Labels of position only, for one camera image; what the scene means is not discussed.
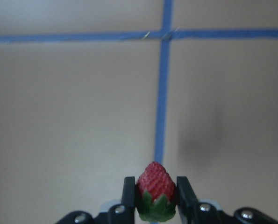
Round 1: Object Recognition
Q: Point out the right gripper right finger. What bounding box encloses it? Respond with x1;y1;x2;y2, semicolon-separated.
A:
176;176;226;224

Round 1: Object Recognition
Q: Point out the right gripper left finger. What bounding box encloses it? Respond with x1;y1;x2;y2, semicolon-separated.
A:
107;176;135;224

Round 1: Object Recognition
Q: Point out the greenish red strawberry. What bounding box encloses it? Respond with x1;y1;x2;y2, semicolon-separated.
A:
136;161;176;223

